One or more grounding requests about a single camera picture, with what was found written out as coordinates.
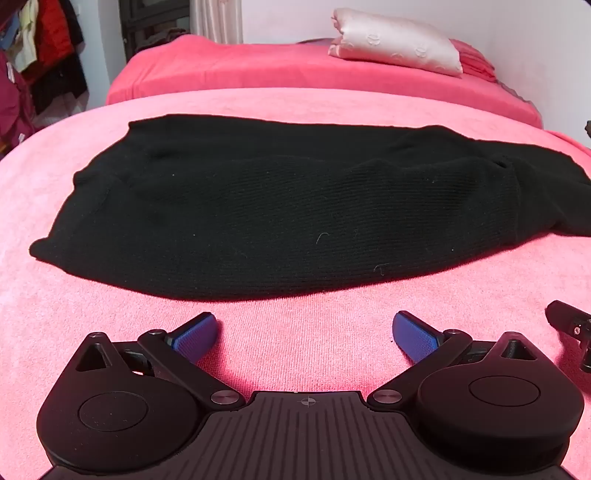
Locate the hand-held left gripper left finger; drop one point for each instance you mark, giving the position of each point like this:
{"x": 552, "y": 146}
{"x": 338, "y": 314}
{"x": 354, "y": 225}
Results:
{"x": 199, "y": 336}

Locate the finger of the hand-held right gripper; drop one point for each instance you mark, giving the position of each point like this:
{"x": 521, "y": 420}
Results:
{"x": 565, "y": 316}

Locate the red fleece blanket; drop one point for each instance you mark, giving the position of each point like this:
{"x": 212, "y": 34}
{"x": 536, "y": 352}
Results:
{"x": 277, "y": 69}

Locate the black knit pants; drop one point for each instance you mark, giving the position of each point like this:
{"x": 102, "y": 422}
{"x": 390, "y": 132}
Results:
{"x": 277, "y": 207}

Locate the dark cabinet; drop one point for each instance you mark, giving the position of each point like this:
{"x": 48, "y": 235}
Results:
{"x": 152, "y": 23}

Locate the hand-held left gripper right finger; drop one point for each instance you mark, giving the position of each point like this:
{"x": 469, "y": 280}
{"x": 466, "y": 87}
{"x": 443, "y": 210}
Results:
{"x": 415, "y": 339}

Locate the pink fleece blanket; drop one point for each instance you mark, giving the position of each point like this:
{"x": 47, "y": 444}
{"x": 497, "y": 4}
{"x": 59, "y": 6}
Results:
{"x": 300, "y": 332}

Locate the cream satin pillow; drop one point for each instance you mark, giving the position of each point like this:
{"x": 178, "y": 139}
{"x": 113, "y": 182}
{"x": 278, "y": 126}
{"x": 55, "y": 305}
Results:
{"x": 397, "y": 44}

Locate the pink curtain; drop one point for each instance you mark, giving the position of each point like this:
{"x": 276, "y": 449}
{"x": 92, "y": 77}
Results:
{"x": 214, "y": 21}

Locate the folded red blanket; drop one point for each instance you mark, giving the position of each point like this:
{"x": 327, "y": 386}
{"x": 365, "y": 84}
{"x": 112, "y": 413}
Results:
{"x": 475, "y": 62}

